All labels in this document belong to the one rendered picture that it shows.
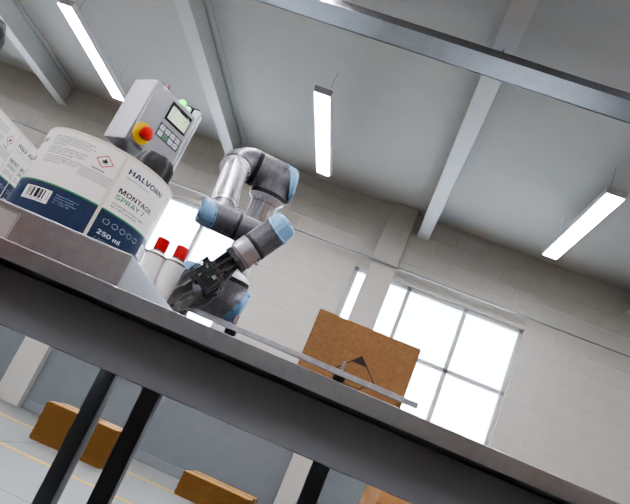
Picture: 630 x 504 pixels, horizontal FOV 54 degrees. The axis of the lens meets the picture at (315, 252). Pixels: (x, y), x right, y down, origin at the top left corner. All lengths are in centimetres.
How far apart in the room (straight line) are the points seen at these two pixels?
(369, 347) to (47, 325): 113
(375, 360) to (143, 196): 97
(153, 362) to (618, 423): 693
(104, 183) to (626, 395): 696
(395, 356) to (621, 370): 594
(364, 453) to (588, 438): 666
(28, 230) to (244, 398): 33
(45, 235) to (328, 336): 107
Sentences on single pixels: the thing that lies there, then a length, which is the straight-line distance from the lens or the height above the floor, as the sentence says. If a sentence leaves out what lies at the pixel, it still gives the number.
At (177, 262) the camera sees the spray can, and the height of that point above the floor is 104.
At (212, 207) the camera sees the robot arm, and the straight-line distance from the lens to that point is 161.
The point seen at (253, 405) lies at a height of 78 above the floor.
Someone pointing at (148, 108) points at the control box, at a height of 139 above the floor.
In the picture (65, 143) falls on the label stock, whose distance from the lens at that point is 94.
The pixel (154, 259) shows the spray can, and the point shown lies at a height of 102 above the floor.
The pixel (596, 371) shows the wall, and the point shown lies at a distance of 744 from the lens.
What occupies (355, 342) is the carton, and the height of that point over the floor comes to 107.
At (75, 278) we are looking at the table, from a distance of 70.
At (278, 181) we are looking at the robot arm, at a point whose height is 146.
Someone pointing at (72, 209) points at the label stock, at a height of 92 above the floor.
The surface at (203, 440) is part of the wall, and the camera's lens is 691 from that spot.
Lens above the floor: 75
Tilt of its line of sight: 17 degrees up
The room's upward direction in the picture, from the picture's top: 23 degrees clockwise
